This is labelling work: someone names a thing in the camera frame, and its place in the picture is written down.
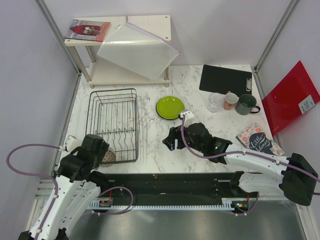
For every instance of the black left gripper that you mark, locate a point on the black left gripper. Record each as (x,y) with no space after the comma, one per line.
(103,149)

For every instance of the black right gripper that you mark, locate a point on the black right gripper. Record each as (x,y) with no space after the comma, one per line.
(174,133)

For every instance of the patterned beige bowl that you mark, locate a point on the patterned beige bowl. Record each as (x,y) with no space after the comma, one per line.
(108,158)

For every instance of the clear glass cup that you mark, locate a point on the clear glass cup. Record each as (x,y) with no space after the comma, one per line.
(215,102)

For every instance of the pink floral mug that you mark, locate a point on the pink floral mug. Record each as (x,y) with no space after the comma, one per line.
(230,100)

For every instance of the grey mug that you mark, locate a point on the grey mug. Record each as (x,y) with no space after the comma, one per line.
(247,104)

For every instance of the green plate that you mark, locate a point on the green plate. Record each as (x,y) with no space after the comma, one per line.
(169,107)

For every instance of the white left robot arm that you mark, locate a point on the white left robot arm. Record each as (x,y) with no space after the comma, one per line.
(77,184)

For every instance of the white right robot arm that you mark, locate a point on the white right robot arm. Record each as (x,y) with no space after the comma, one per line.
(292,177)

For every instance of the Little Women book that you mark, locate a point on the Little Women book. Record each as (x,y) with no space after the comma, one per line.
(255,138)

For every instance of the black clipboard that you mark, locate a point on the black clipboard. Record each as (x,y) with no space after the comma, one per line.
(221,80)

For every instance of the white two-tier shelf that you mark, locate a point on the white two-tier shelf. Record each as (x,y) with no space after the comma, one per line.
(98,71)

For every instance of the red folder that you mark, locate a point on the red folder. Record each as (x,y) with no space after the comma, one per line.
(293,96)

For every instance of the red cover book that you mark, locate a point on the red cover book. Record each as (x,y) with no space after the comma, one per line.
(87,30)

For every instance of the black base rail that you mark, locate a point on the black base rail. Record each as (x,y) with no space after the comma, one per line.
(216,185)

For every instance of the black wire dish rack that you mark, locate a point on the black wire dish rack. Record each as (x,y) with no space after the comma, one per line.
(113,115)

